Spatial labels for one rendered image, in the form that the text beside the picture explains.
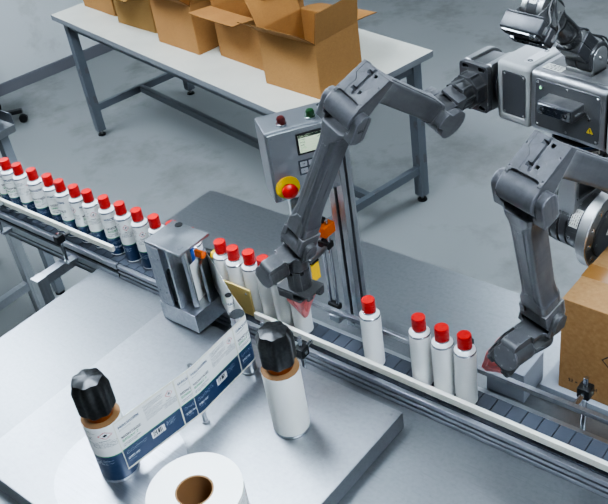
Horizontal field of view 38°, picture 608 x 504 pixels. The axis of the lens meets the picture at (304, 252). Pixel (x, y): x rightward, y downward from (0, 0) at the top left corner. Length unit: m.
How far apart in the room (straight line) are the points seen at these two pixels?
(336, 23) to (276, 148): 1.71
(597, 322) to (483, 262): 2.01
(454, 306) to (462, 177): 2.19
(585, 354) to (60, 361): 1.40
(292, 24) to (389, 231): 1.06
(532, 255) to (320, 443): 0.73
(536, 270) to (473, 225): 2.59
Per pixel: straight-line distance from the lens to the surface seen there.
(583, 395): 2.06
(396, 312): 2.47
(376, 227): 4.28
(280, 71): 3.87
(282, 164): 2.08
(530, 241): 1.59
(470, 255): 4.06
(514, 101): 2.16
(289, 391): 2.00
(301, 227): 1.98
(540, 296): 1.74
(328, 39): 3.71
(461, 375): 2.06
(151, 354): 2.42
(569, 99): 2.05
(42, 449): 2.28
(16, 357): 2.66
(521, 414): 2.12
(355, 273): 2.32
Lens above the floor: 2.41
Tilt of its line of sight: 35 degrees down
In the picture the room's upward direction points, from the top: 10 degrees counter-clockwise
